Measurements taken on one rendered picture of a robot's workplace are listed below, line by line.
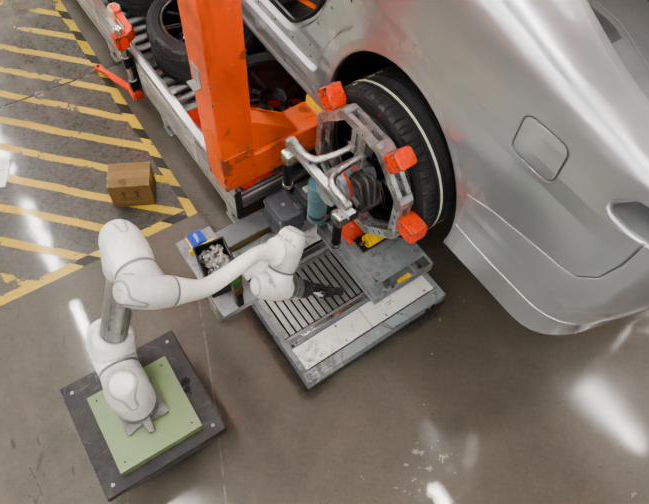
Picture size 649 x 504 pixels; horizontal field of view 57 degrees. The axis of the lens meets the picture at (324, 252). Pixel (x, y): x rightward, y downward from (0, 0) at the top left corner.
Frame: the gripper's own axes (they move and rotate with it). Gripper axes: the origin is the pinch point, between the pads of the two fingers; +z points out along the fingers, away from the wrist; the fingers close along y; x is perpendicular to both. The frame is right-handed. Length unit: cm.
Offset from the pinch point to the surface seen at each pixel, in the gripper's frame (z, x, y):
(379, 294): 45.4, -6.4, -16.4
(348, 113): -23, 69, 0
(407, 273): 57, 7, -14
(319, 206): -2.1, 29.0, -23.6
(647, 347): 152, 7, 68
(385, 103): -17, 76, 10
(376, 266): 42.2, 6.0, -21.3
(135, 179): -37, 5, -131
